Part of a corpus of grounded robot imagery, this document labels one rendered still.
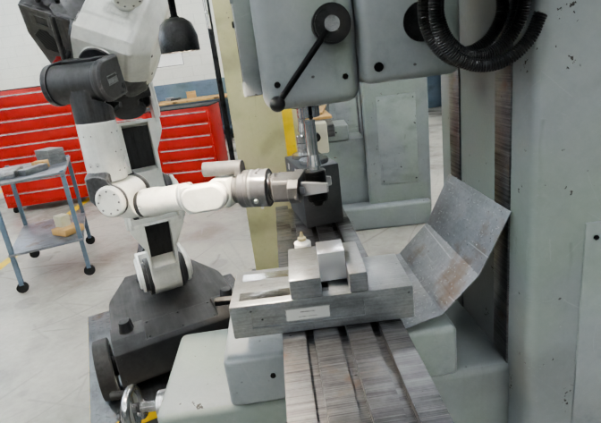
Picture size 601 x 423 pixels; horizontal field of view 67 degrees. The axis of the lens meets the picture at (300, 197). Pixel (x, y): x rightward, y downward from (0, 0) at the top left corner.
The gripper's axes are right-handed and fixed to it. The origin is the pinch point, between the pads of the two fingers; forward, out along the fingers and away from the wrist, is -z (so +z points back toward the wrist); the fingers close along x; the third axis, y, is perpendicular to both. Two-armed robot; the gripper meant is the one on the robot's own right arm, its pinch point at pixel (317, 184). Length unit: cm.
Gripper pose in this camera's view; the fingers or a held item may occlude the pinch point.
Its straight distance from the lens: 102.3
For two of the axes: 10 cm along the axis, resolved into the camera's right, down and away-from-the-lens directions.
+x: 1.9, -3.2, 9.3
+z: -9.8, 0.5, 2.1
